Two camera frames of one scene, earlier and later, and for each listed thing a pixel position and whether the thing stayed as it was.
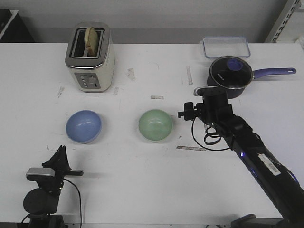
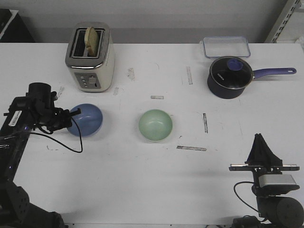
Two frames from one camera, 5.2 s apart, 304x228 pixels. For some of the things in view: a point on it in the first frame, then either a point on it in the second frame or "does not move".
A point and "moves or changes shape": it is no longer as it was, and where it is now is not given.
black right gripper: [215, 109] -> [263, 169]
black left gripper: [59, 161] -> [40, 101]
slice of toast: [91, 41] does not move
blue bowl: [83, 126] moves or changes shape
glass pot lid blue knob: [231, 72] does not move
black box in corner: [13, 28] does not move
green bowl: [155, 125] does not move
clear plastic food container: [222, 46] does not move
